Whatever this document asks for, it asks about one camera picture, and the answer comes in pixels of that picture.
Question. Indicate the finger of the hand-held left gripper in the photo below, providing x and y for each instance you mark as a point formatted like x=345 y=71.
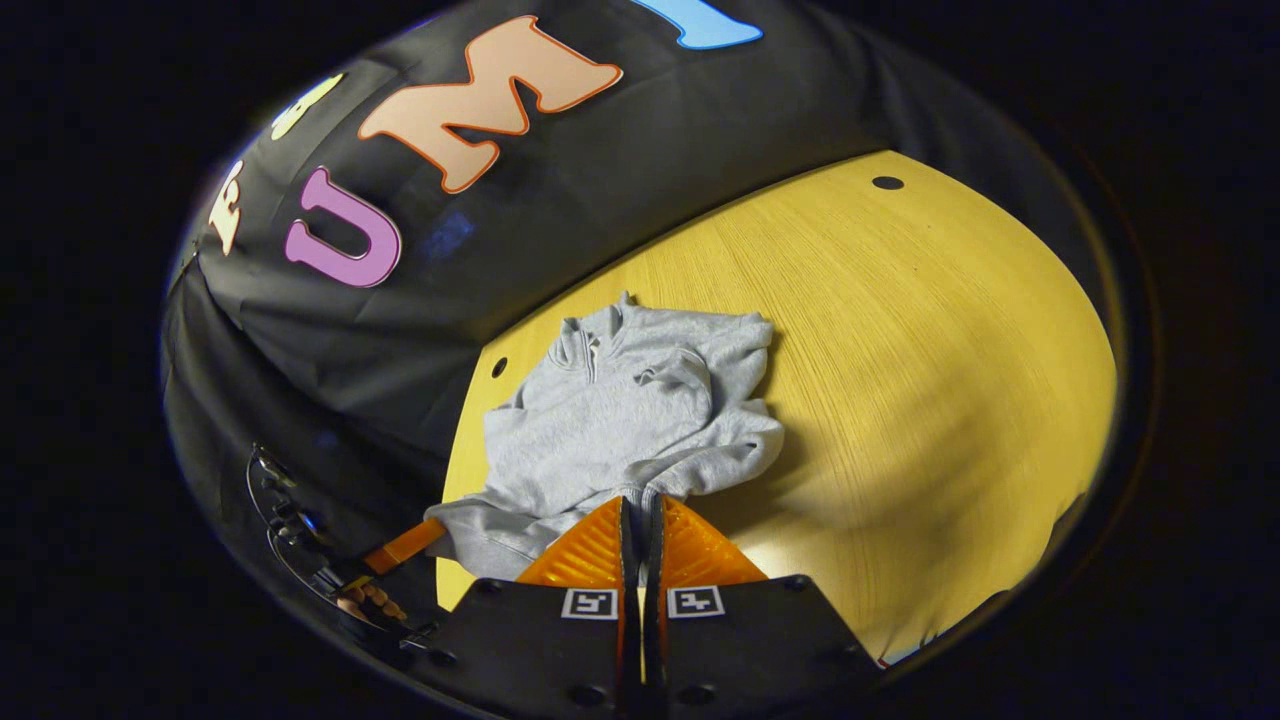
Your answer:
x=405 y=545

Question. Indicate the black backdrop cloth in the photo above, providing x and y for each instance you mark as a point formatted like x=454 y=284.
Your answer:
x=600 y=200

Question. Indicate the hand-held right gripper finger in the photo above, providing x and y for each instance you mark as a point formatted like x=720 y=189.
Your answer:
x=628 y=540
x=653 y=560

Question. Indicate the grey sweatshirt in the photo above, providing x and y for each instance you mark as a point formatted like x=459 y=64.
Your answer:
x=620 y=420

